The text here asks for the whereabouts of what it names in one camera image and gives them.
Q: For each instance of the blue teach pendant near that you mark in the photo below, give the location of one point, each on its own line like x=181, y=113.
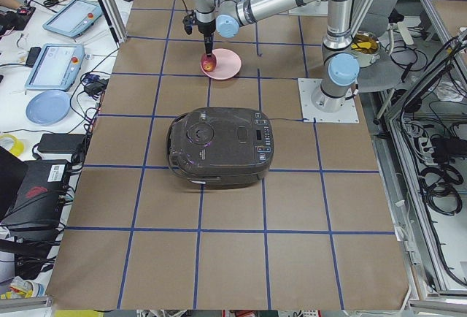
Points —
x=56, y=67

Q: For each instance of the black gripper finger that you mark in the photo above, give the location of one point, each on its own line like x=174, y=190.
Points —
x=208, y=46

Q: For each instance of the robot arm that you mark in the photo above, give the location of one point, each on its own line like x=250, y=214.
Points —
x=226, y=17

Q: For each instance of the blue teach pendant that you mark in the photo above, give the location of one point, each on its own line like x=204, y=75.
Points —
x=56, y=67
x=74, y=19

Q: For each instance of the aluminium frame post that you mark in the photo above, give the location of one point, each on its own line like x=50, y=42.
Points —
x=114, y=20

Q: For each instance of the yellow tape roll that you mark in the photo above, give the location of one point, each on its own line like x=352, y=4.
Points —
x=12, y=144

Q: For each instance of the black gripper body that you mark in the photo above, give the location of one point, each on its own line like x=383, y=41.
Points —
x=206, y=29

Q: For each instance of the red apple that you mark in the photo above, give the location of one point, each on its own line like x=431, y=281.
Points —
x=208, y=62

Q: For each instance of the black power adapter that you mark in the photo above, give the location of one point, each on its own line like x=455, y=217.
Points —
x=60, y=143

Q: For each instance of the pink plate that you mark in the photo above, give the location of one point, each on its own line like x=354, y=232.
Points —
x=228, y=64

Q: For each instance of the blue teach pendant far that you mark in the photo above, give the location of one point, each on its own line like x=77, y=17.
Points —
x=74, y=19

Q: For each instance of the blue plate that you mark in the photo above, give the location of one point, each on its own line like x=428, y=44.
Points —
x=48, y=107

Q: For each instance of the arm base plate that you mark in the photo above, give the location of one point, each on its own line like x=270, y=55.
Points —
x=316, y=107

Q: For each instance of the black rice cooker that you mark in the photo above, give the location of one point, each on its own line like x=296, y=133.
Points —
x=220, y=146

